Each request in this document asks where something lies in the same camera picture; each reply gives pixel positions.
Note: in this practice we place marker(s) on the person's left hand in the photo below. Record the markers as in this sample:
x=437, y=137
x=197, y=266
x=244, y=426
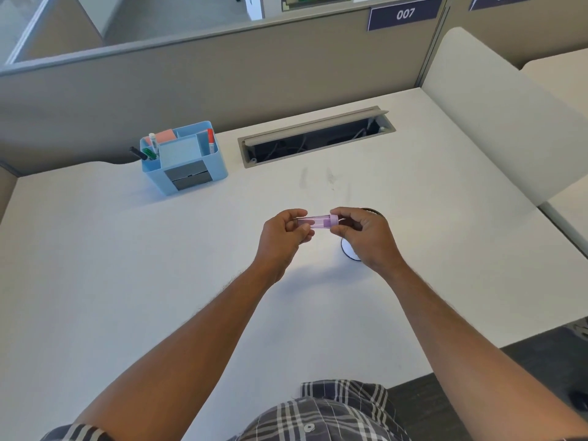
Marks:
x=275, y=243

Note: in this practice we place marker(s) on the person's right hand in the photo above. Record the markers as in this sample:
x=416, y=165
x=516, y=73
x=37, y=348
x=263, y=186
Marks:
x=372, y=238

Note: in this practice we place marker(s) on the person's left thumb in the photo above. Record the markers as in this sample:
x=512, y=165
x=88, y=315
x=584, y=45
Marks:
x=306, y=234

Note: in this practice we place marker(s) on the person's right thumb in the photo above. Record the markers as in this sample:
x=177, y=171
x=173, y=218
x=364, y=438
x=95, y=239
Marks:
x=341, y=230

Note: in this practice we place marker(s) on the clear purple tube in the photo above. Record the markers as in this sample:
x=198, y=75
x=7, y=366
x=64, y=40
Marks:
x=319, y=221

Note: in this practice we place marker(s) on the person's left forearm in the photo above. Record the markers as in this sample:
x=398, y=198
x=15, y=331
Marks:
x=183, y=362

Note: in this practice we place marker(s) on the person's right forearm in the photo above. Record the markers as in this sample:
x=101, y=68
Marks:
x=459, y=353

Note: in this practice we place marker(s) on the round white black-rimmed lid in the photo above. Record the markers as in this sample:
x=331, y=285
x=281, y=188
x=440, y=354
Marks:
x=349, y=252

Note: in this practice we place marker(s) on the light blue desk organizer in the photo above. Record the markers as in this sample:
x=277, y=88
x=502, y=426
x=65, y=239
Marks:
x=216, y=165

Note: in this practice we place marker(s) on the grey organizer drawer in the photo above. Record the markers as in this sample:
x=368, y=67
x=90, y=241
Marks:
x=189, y=175

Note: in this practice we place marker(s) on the red marker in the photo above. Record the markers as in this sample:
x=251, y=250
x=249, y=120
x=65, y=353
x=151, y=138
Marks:
x=211, y=140

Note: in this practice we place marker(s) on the pink sticky note pad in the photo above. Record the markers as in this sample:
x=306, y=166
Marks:
x=165, y=135

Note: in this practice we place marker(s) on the plaid grey shirt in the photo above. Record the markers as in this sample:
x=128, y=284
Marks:
x=321, y=417

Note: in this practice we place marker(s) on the black marker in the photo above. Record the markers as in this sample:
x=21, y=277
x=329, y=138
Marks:
x=138, y=153

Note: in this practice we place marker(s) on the white desk divider panel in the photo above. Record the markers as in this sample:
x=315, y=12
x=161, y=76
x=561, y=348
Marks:
x=500, y=119

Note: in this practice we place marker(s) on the grey cubicle partition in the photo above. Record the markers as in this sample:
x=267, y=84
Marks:
x=138, y=96
x=505, y=32

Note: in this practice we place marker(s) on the green framed board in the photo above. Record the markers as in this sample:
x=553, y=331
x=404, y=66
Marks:
x=317, y=0

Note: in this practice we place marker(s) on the grey patterned shoe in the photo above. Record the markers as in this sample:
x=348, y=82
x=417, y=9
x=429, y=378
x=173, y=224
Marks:
x=579, y=328

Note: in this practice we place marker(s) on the black shoe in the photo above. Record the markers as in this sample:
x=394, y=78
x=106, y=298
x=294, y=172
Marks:
x=579, y=400

